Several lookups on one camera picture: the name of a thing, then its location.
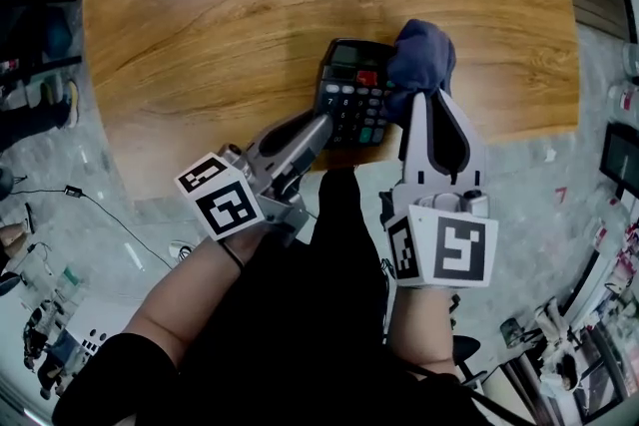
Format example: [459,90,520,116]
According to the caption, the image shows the dark blue cloth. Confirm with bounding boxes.
[382,18,458,129]

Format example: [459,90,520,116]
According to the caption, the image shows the clear water jug red label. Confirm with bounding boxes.
[621,42,639,76]
[606,82,639,116]

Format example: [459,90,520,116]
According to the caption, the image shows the person's black shirt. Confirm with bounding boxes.
[52,169,500,426]

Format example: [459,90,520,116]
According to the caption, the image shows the black flat monitor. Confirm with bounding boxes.
[598,122,639,199]

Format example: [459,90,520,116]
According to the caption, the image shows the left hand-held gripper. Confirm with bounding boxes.
[173,110,334,245]

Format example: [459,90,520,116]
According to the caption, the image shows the person's right forearm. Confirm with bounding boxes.
[387,281,458,378]

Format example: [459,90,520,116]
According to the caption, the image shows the black calculator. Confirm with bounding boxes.
[312,38,400,151]

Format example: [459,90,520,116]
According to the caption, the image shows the black power cable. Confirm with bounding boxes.
[9,184,174,270]

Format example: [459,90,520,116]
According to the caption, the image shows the white board black squares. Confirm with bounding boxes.
[64,301,141,358]

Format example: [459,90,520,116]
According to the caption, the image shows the person's left forearm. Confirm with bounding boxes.
[122,233,261,365]

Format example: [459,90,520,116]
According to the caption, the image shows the black wrist band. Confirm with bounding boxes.
[219,238,246,271]

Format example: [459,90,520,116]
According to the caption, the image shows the black office chair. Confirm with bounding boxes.
[448,293,489,388]

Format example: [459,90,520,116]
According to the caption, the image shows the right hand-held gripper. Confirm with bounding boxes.
[381,90,499,289]

